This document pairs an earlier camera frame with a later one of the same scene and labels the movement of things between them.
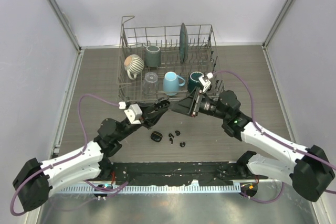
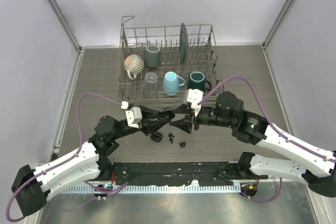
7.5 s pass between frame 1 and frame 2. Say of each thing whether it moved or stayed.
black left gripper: moved
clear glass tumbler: stayed
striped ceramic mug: stayed
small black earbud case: stayed
